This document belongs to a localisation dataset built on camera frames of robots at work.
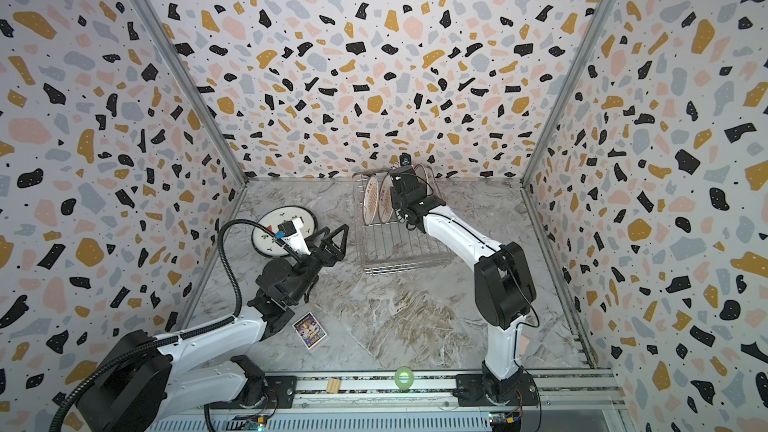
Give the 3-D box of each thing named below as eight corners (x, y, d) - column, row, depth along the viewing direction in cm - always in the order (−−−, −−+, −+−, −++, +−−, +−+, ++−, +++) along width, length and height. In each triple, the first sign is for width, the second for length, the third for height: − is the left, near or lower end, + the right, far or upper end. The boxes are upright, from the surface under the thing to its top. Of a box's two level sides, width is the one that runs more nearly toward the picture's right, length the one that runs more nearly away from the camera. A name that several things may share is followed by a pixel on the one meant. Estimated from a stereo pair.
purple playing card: (308, 351, 82) (306, 348, 80) (293, 328, 86) (291, 325, 84) (327, 335, 85) (326, 332, 83) (312, 313, 89) (310, 310, 87)
